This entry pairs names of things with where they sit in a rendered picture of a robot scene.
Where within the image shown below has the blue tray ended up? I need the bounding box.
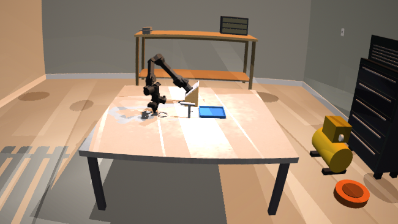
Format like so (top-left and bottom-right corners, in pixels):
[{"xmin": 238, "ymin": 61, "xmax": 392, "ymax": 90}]
[{"xmin": 199, "ymin": 106, "xmax": 227, "ymax": 119}]

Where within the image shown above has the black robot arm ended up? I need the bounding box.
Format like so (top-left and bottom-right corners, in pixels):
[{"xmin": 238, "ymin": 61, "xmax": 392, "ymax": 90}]
[{"xmin": 143, "ymin": 54, "xmax": 193, "ymax": 104}]

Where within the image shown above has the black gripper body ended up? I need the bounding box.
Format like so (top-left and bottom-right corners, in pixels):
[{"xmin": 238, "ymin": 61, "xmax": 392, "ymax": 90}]
[{"xmin": 148, "ymin": 92, "xmax": 161, "ymax": 108}]

